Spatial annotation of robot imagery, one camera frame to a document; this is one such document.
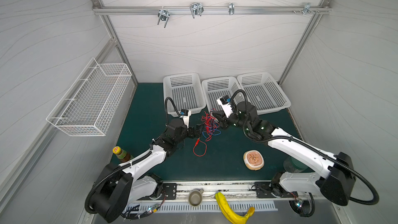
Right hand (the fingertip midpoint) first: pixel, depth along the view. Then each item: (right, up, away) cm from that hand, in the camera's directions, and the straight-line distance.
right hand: (216, 108), depth 74 cm
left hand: (-8, -8, +10) cm, 15 cm away
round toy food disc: (+21, -28, +8) cm, 36 cm away
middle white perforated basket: (+2, +13, +41) cm, 43 cm away
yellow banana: (+6, -44, -11) cm, 45 cm away
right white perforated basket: (+39, +9, +41) cm, 57 cm away
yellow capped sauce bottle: (-44, -22, -2) cm, 49 cm away
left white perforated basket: (-19, +9, +41) cm, 46 cm away
